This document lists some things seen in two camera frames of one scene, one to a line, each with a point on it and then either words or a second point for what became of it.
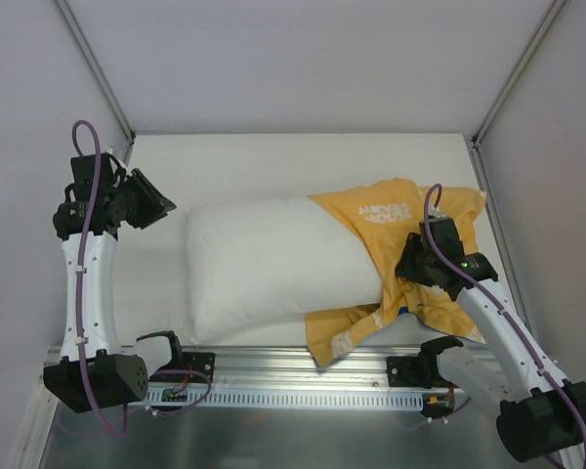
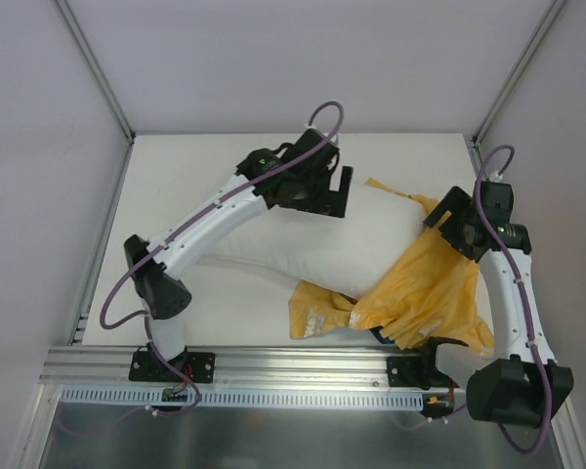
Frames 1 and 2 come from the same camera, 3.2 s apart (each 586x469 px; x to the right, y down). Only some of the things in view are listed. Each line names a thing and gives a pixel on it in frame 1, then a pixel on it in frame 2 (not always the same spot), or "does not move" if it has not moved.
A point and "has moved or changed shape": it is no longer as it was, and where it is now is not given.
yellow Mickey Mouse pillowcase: (388, 212) has moved or changed shape
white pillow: (249, 263) has moved or changed shape
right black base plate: (414, 371) does not move
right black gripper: (415, 261) → (449, 215)
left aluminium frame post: (91, 57) does not move
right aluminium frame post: (520, 66) does not move
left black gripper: (144, 198) → (319, 203)
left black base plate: (187, 361) does not move
